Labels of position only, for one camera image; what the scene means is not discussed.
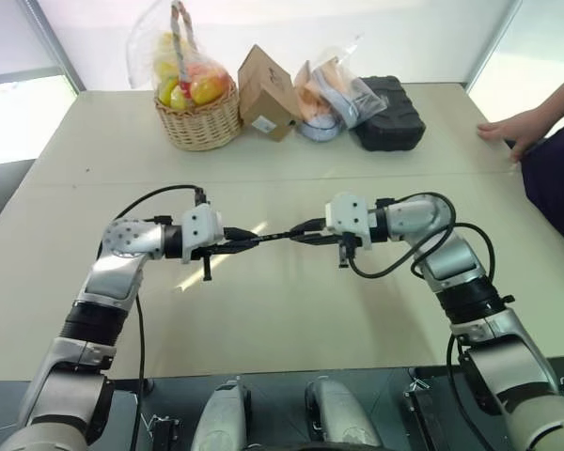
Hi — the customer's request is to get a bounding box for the woven wicker basket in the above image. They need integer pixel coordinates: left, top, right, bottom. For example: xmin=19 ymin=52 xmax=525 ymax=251
xmin=153 ymin=82 xmax=243 ymax=152

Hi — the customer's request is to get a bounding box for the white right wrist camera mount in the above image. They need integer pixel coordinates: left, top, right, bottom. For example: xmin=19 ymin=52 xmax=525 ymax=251
xmin=323 ymin=191 xmax=374 ymax=251

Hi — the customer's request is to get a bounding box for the brown cardboard box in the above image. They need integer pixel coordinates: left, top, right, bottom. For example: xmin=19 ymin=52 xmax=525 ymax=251
xmin=237 ymin=43 xmax=299 ymax=144

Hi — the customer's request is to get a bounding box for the twisted rope basket handle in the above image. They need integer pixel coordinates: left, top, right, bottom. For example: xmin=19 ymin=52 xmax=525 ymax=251
xmin=169 ymin=0 xmax=199 ymax=98

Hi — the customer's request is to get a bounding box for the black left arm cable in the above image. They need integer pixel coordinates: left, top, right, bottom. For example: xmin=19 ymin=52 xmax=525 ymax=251
xmin=113 ymin=184 xmax=211 ymax=443

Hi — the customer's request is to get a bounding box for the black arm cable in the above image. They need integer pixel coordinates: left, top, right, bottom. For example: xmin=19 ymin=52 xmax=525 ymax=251
xmin=347 ymin=192 xmax=499 ymax=439
xmin=113 ymin=184 xmax=211 ymax=443

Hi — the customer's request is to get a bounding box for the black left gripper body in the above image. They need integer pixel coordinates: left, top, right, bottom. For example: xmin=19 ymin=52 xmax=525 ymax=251
xmin=190 ymin=241 xmax=232 ymax=283

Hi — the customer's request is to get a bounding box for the dark purple garment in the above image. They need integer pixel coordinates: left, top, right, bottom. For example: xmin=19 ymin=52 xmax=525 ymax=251
xmin=520 ymin=109 xmax=564 ymax=258

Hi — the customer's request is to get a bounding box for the yellow toy fruit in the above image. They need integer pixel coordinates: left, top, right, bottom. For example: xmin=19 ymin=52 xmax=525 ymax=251
xmin=189 ymin=78 xmax=213 ymax=105
xmin=156 ymin=76 xmax=180 ymax=108

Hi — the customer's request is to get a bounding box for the person bare hand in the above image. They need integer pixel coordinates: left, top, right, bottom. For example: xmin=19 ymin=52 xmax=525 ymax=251
xmin=477 ymin=105 xmax=559 ymax=164

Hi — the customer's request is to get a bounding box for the clear plastic zip bag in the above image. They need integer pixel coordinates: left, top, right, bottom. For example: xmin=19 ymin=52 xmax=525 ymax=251
xmin=292 ymin=43 xmax=389 ymax=144

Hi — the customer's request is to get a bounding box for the red orange toy apple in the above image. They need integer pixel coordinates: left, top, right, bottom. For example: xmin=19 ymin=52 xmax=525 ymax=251
xmin=187 ymin=62 xmax=230 ymax=94

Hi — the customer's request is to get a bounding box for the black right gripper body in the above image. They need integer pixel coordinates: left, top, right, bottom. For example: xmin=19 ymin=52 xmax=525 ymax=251
xmin=320 ymin=229 xmax=361 ymax=271

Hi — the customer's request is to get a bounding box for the orange cloth item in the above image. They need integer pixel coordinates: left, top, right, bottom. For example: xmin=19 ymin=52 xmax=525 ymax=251
xmin=294 ymin=59 xmax=336 ymax=124

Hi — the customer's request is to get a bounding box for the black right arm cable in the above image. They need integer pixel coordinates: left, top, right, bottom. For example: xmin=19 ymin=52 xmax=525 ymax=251
xmin=347 ymin=192 xmax=499 ymax=439

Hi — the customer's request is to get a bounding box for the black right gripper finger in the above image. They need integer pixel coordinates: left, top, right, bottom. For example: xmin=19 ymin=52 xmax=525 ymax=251
xmin=289 ymin=233 xmax=340 ymax=247
xmin=290 ymin=217 xmax=328 ymax=235

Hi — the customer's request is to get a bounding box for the silver rounded robot leg cover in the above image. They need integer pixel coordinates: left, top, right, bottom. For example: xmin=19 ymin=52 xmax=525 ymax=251
xmin=189 ymin=375 xmax=255 ymax=451
xmin=305 ymin=375 xmax=384 ymax=451

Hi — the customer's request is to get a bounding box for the black box with metal clips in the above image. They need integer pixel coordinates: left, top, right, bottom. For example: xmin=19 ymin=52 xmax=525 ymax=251
xmin=402 ymin=369 xmax=458 ymax=451
xmin=146 ymin=414 xmax=185 ymax=451

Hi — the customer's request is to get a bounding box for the black marker pen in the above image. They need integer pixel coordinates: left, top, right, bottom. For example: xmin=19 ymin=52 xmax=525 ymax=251
xmin=243 ymin=231 xmax=289 ymax=246

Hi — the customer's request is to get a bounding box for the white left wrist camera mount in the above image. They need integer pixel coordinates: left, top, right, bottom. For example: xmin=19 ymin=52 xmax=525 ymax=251
xmin=180 ymin=204 xmax=226 ymax=265

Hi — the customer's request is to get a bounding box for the black plastic tool case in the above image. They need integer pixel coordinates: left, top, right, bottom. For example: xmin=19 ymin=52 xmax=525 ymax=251
xmin=349 ymin=74 xmax=428 ymax=153

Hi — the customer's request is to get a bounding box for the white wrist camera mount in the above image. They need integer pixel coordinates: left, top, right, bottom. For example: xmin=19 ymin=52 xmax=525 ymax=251
xmin=180 ymin=204 xmax=226 ymax=265
xmin=323 ymin=191 xmax=374 ymax=251

